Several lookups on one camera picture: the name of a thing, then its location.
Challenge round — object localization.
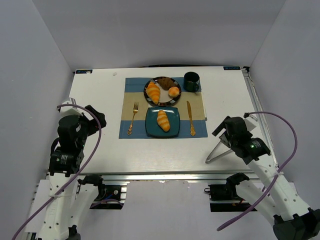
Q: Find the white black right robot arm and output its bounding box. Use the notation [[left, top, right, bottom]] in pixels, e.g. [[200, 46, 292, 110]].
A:
[[212, 116, 320, 240]]

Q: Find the round dark patterned plate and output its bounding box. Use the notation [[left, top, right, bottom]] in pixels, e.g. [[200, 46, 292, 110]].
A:
[[143, 76, 182, 107]]

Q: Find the blue label corner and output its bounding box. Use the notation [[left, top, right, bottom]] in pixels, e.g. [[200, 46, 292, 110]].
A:
[[223, 66, 241, 71], [75, 69, 93, 74]]

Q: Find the blue label right corner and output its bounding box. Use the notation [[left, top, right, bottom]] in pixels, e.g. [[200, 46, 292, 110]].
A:
[[223, 66, 241, 71]]

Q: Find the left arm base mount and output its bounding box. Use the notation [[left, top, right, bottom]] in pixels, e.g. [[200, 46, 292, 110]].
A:
[[77, 174, 124, 210]]

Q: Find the brown chocolate bread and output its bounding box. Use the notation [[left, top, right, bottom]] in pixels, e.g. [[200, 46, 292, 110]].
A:
[[157, 77, 177, 91]]

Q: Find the dark green mug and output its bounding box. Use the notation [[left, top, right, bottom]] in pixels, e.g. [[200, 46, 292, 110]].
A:
[[183, 71, 200, 92]]

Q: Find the square teal plate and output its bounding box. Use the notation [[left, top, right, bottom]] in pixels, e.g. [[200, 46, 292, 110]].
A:
[[145, 106, 180, 139]]

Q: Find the small orange croissant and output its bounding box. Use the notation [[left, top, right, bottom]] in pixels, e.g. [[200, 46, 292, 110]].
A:
[[156, 110, 171, 132]]

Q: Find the gold knife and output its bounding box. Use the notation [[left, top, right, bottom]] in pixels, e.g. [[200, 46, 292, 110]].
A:
[[186, 101, 196, 136]]

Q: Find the blue label left corner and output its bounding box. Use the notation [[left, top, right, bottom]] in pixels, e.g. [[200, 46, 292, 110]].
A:
[[75, 69, 93, 74]]

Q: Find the round orange bun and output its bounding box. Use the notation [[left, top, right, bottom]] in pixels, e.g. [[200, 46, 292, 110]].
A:
[[168, 86, 180, 98]]

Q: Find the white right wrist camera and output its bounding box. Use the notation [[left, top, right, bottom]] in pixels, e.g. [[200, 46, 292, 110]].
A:
[[243, 115, 259, 132]]

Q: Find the large orange croissant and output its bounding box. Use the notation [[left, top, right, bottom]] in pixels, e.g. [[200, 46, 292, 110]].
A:
[[145, 82, 161, 105]]

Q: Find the gold fork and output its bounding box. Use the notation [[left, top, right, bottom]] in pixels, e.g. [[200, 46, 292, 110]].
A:
[[127, 102, 139, 136]]

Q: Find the blue beige striped placemat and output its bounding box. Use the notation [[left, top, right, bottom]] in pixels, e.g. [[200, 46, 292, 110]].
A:
[[119, 77, 208, 139]]

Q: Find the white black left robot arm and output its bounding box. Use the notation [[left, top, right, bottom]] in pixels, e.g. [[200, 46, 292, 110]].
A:
[[28, 101, 107, 240]]

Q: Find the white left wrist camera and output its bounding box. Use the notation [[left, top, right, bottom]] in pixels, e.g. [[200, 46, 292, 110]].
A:
[[56, 97, 82, 118]]

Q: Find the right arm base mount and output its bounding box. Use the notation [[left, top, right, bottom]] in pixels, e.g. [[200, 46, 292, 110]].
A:
[[204, 184, 251, 213]]

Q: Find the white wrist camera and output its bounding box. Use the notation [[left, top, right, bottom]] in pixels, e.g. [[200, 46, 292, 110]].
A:
[[56, 97, 82, 118], [243, 115, 259, 132]]

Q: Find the aluminium table frame rail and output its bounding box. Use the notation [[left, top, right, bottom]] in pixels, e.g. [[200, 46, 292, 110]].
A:
[[241, 66, 279, 167]]

